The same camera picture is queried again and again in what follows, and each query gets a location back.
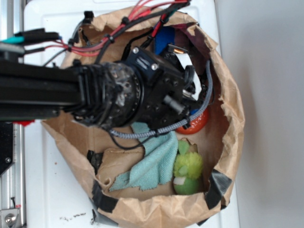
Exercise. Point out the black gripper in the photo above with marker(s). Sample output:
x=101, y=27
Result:
x=170, y=86

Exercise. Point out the blue sponge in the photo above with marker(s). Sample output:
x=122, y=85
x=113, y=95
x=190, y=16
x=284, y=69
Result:
x=165, y=36

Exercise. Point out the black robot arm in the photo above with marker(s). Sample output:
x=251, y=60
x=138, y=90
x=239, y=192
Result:
x=105, y=95

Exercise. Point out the orange toy donut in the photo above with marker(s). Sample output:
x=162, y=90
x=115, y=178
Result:
x=195, y=125

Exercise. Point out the green plush toy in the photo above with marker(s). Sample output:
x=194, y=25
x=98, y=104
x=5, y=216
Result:
x=187, y=169

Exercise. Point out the teal microfiber cloth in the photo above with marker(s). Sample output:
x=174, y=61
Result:
x=155, y=168

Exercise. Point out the brown paper bag bin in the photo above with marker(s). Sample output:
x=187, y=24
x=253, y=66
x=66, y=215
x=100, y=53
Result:
x=95, y=161

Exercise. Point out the aluminium frame rail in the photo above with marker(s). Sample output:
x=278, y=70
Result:
x=12, y=180

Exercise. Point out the black mounting bracket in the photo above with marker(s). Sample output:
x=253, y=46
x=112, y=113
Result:
x=6, y=146

